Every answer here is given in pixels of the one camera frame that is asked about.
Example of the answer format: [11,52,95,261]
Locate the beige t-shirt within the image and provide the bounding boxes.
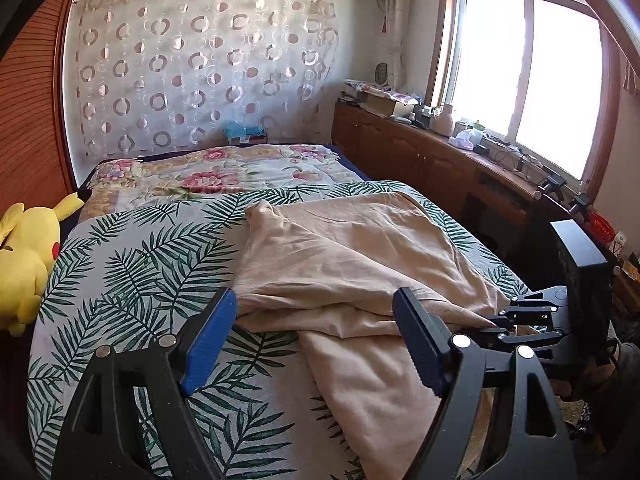
[232,192,508,479]

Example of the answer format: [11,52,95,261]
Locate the brown wooden low cabinet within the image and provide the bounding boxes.
[331,102,565,289]

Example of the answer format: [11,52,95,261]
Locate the white plastic bag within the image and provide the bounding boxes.
[449,128,484,152]

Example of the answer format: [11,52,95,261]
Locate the pink ceramic vase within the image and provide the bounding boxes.
[430,103,454,138]

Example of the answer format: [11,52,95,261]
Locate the yellow Pikachu plush toy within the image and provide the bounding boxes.
[0,193,85,337]

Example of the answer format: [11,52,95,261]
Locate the cardboard box on cabinet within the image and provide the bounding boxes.
[360,93,414,118]

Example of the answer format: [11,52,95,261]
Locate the wood framed window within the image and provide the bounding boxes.
[425,0,620,198]

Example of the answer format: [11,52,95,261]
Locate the floral quilt bedspread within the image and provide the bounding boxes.
[79,144,367,221]

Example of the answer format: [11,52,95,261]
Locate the small round desk fan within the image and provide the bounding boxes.
[374,62,388,87]

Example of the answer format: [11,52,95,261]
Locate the blue tissue box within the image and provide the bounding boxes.
[224,122,268,146]

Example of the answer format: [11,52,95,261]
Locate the white side window curtain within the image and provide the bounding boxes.
[385,0,411,89]

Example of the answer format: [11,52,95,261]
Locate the sheer circle pattern curtain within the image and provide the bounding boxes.
[66,0,338,162]

